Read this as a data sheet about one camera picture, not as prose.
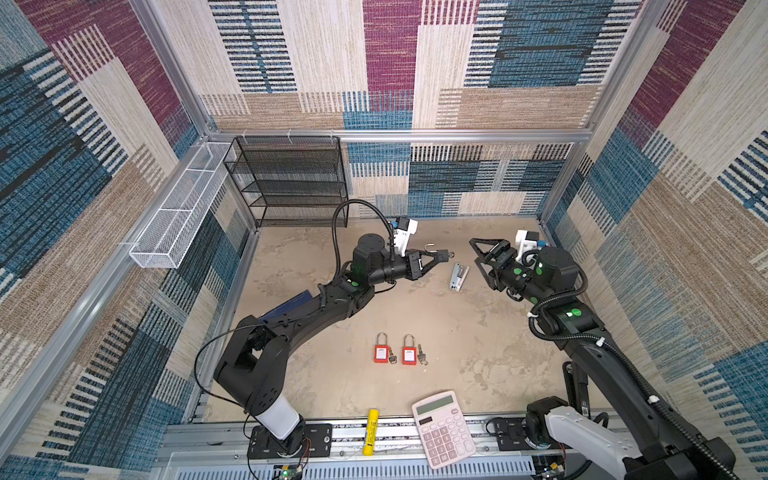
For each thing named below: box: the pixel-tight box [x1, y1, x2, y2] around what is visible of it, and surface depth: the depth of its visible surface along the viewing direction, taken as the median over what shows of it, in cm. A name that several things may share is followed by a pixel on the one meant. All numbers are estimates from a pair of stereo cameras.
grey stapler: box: [449, 262, 470, 292], surface depth 101 cm
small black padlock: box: [424, 242, 449, 262], surface depth 75 cm
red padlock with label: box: [373, 332, 390, 364], surface depth 88 cm
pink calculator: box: [412, 390, 477, 469], surface depth 75 cm
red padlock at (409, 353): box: [402, 333, 417, 366], surface depth 87 cm
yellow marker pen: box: [363, 408, 380, 456], surface depth 75 cm
